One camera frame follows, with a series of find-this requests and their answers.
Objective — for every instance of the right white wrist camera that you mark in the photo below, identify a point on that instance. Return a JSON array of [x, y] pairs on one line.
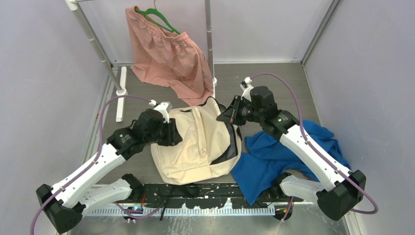
[[246, 86]]

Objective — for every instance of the green clothes hanger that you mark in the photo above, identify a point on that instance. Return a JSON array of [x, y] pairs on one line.
[[154, 12]]

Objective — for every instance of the white clothes rack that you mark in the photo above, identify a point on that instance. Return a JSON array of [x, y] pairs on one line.
[[99, 50]]

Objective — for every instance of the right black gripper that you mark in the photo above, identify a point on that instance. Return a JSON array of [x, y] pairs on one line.
[[228, 117]]

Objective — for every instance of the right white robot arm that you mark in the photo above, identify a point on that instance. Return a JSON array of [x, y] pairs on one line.
[[336, 192]]

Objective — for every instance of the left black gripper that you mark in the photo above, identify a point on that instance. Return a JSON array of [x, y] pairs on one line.
[[172, 138]]

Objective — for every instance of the blue cloth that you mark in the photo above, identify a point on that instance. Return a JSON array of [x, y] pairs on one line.
[[267, 159]]

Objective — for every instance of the beige canvas backpack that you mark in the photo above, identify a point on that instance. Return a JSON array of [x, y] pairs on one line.
[[209, 148]]

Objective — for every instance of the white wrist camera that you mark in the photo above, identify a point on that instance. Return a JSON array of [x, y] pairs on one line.
[[164, 108], [246, 86]]

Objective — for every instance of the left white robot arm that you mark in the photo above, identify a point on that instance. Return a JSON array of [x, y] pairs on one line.
[[66, 202]]

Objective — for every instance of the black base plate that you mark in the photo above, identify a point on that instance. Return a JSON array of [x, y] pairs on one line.
[[202, 195]]

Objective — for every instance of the white slotted cable duct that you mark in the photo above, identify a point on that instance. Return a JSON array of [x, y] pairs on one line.
[[226, 210]]

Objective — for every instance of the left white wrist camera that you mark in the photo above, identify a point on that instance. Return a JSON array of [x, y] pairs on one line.
[[164, 108]]

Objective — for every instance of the pink cloth garment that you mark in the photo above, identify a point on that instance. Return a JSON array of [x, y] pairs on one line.
[[168, 59]]

